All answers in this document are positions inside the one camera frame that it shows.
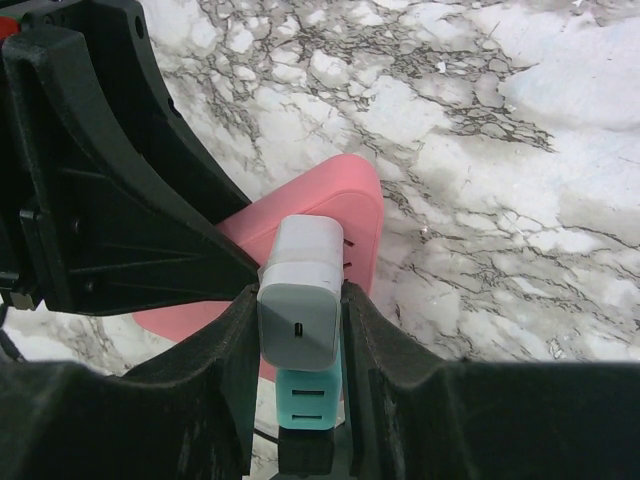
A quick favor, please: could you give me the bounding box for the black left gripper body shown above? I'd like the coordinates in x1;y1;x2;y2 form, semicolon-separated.
0;0;151;66

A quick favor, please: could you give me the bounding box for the pink power strip socket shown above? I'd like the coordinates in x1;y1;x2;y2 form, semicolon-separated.
136;155;384;371

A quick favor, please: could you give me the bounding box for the white usb charger plug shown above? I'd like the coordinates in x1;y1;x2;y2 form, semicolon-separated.
257;215;344;372

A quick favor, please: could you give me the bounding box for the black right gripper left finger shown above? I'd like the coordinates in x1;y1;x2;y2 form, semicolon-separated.
1;287;259;479

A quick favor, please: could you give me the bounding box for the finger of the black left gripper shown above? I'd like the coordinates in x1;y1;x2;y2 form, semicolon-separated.
1;26;247;316

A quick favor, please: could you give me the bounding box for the black adapter with cord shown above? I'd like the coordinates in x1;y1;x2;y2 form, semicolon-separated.
253;427;335;479

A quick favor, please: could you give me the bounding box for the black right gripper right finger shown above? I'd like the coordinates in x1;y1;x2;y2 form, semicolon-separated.
342;283;639;479

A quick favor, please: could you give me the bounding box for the teal usb charger plug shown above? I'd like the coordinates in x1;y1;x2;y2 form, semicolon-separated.
275;352;342;431

